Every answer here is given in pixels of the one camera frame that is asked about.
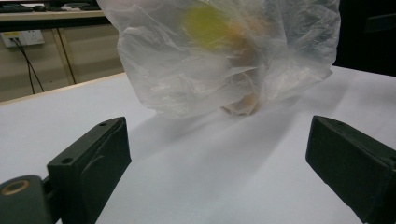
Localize yellow round fruit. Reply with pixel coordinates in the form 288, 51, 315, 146
181, 6, 233, 50

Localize white wall power socket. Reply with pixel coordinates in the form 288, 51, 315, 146
0, 29, 46, 49

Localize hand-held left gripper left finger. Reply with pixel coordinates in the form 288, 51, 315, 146
46, 116, 133, 224

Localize dark items on desk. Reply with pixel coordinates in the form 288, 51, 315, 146
0, 1, 102, 13

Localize black power cable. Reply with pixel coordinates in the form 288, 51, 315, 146
10, 37, 45, 95

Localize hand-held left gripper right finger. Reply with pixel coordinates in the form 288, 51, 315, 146
304, 115, 396, 224

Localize beige desk with cabinet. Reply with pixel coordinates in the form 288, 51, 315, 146
0, 9, 125, 103

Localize orange-brown fruit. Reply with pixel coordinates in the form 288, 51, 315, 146
222, 18, 272, 116

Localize translucent white plastic bag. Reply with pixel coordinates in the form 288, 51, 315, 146
96, 0, 342, 119

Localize dark monitor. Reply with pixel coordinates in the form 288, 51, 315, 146
332, 0, 396, 77

